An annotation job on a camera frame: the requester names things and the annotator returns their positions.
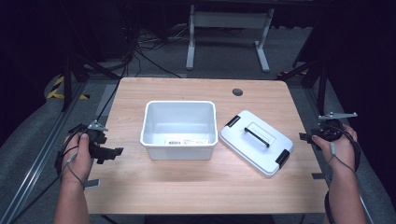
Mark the aluminium floor rail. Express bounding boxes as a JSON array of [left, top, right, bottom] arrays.
[[0, 81, 89, 224]]

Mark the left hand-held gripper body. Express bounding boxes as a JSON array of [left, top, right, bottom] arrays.
[[68, 119, 109, 163]]

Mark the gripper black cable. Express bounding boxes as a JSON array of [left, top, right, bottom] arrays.
[[323, 124, 362, 224], [12, 122, 94, 224]]

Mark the person's right hand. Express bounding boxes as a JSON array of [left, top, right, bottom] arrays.
[[311, 124, 359, 175]]

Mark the bundle of floor cables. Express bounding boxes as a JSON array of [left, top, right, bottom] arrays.
[[102, 18, 194, 79]]

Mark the white label sticker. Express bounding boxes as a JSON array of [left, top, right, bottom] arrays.
[[163, 138, 209, 147]]

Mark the yellow black floor tape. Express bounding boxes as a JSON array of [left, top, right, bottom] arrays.
[[46, 76, 92, 101]]

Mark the grey metal table frame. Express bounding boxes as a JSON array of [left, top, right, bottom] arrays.
[[185, 4, 276, 74]]

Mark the black tripod stand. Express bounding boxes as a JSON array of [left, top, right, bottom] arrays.
[[277, 55, 331, 117], [61, 46, 122, 113]]

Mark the person's left hand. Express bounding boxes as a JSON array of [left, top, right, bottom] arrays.
[[60, 133, 94, 185]]

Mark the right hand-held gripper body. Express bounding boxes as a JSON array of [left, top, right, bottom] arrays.
[[312, 111, 359, 144]]

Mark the white plastic storage box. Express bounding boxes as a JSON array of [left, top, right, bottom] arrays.
[[139, 100, 219, 161]]

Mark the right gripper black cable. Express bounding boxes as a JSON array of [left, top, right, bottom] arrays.
[[323, 124, 362, 224]]

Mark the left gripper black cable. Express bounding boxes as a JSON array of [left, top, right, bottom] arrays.
[[12, 122, 94, 224]]

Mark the white lid with black handle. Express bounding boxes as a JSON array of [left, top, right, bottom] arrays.
[[218, 109, 295, 179]]

